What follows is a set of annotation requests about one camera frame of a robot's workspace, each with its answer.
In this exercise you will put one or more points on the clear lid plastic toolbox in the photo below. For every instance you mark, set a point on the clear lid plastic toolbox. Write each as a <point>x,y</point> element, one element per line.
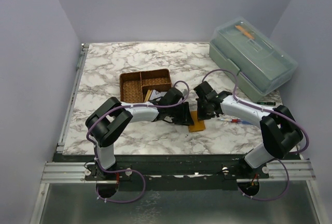
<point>260,66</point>

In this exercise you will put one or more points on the red blue screwdriver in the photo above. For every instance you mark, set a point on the red blue screwdriver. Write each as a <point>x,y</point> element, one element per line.
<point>237,121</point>

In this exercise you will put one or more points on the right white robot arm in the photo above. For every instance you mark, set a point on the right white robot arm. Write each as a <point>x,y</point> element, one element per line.
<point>278,130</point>

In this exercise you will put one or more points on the orange tool inside toolbox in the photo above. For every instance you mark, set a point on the orange tool inside toolbox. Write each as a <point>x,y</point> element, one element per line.
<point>245,32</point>

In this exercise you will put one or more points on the small black green screwdriver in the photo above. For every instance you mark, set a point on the small black green screwdriver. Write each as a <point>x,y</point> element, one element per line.
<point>266,103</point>

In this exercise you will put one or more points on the yellow leather card holder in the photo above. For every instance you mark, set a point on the yellow leather card holder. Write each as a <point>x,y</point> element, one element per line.
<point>198,125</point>

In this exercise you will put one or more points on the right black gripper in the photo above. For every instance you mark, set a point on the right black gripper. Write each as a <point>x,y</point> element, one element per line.
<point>202,116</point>

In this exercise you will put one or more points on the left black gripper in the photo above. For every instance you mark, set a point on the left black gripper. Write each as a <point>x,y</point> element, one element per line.
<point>185,118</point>

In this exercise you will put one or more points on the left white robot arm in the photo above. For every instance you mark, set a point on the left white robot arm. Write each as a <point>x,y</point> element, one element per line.
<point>108,122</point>

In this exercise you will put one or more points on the brown woven basket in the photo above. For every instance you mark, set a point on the brown woven basket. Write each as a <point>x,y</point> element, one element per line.
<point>134,86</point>

